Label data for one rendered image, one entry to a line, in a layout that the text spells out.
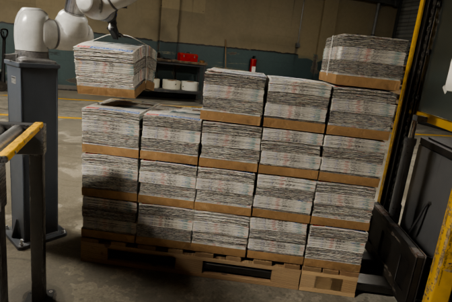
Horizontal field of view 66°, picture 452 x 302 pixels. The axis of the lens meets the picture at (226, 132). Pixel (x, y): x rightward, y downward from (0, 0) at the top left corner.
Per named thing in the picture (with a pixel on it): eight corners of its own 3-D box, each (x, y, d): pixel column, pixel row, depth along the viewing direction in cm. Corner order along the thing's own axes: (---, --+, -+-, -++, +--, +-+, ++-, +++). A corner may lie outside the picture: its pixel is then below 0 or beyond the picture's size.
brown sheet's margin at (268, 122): (260, 113, 200) (261, 105, 199) (311, 119, 198) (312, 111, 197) (262, 126, 163) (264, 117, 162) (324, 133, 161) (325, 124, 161)
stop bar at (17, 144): (44, 127, 134) (44, 122, 134) (8, 163, 94) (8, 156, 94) (35, 126, 134) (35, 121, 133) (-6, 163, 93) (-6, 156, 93)
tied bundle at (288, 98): (259, 114, 200) (265, 74, 195) (311, 120, 199) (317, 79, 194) (261, 127, 163) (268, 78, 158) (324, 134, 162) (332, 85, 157)
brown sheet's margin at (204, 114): (208, 107, 201) (209, 99, 200) (258, 113, 200) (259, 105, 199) (199, 118, 164) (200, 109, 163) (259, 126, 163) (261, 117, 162)
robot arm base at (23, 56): (-2, 58, 179) (-3, 48, 178) (43, 61, 196) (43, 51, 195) (11, 62, 168) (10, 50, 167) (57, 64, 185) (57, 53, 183)
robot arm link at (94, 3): (95, 25, 151) (122, 13, 150) (78, 19, 136) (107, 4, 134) (84, 3, 150) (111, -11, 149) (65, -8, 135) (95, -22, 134)
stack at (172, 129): (107, 226, 222) (111, 97, 204) (290, 250, 217) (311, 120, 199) (79, 261, 184) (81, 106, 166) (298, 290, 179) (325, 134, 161)
